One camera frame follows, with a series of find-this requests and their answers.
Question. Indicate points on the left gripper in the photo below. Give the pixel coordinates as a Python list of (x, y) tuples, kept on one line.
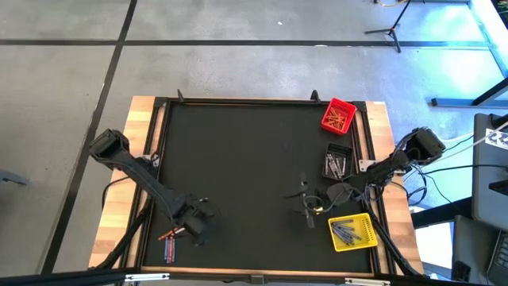
[(196, 216)]

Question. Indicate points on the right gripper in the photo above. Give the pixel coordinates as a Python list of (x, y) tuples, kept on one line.
[(337, 193)]

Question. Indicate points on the battery pile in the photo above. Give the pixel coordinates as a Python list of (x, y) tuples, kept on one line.
[(332, 117)]

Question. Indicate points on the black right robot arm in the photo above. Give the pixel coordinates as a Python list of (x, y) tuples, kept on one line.
[(389, 165)]

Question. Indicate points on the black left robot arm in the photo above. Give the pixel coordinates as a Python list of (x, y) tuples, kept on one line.
[(135, 175)]

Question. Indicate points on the black plastic basket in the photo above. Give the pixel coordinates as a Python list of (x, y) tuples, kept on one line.
[(337, 149)]

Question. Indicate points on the yellow plastic basket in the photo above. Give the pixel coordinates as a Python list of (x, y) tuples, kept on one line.
[(367, 228)]

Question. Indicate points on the red plastic basket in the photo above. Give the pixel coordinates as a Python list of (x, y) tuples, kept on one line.
[(349, 109)]

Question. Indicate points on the gray cabinet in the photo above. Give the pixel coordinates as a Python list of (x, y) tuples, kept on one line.
[(490, 186)]

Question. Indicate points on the black desk leg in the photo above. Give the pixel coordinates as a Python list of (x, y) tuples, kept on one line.
[(468, 102)]

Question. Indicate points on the black tripod stand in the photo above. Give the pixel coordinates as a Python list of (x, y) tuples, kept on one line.
[(392, 28)]

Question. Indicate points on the dark laptop keyboard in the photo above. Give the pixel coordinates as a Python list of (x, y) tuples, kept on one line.
[(501, 258)]

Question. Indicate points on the printed marker paper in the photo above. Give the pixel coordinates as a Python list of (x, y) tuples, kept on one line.
[(498, 139)]

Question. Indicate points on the silver base bracket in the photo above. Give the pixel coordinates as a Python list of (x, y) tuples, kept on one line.
[(156, 161), (367, 165)]

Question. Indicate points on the silver mount bracket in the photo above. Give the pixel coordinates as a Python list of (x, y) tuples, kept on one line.
[(367, 282), (147, 277)]

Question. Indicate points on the black frame clamp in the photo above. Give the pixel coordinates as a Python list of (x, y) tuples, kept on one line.
[(315, 96), (180, 96)]

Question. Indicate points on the black mount bar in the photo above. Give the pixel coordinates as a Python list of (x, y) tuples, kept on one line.
[(59, 278)]

